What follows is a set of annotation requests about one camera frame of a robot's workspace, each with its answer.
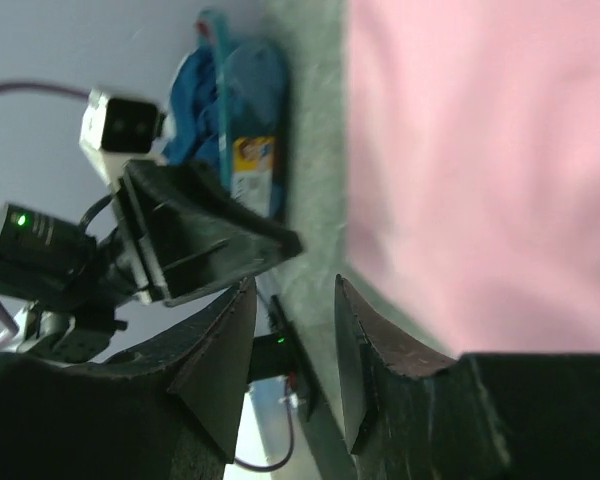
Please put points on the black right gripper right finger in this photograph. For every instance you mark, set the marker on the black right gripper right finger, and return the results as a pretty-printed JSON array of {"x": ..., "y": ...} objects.
[{"x": 411, "y": 412}]

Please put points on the blue printed t shirt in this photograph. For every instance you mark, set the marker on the blue printed t shirt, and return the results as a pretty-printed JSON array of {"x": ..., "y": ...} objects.
[{"x": 194, "y": 112}]

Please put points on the teal laundry basket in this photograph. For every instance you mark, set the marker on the teal laundry basket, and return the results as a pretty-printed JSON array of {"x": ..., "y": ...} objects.
[{"x": 252, "y": 84}]

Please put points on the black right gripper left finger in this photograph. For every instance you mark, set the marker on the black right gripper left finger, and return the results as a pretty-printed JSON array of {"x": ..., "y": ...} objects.
[{"x": 168, "y": 408}]

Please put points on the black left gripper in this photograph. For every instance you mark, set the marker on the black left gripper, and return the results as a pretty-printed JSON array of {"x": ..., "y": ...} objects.
[{"x": 179, "y": 236}]

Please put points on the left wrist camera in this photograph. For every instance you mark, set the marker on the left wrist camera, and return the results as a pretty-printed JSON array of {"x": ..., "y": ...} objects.
[{"x": 117, "y": 128}]

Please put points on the pink t shirt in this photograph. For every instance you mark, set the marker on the pink t shirt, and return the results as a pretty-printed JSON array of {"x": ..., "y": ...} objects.
[{"x": 473, "y": 151}]

